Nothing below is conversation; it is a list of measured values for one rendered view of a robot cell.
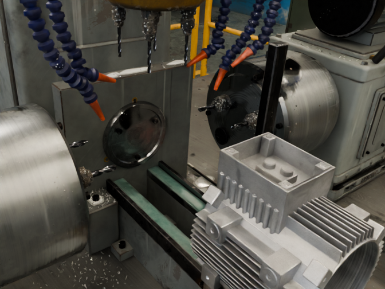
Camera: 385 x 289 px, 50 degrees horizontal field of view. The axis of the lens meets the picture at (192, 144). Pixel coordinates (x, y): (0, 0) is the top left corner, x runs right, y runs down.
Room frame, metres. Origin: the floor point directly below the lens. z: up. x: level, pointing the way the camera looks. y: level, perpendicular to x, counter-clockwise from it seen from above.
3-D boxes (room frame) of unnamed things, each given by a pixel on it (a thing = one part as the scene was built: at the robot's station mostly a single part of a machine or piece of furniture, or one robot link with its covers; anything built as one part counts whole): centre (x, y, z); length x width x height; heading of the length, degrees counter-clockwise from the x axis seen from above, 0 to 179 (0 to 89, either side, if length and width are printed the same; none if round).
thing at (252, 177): (0.49, -0.12, 1.11); 0.12 x 0.11 x 0.07; 41
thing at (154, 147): (0.76, 0.12, 1.01); 0.15 x 0.02 x 0.15; 131
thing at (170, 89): (0.81, 0.16, 0.97); 0.30 x 0.11 x 0.34; 131
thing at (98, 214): (0.67, 0.19, 0.86); 0.07 x 0.06 x 0.12; 131
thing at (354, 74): (1.08, -0.40, 0.99); 0.35 x 0.31 x 0.37; 131
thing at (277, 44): (0.68, -0.13, 1.12); 0.04 x 0.03 x 0.26; 41
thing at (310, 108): (0.90, -0.20, 1.04); 0.41 x 0.25 x 0.25; 131
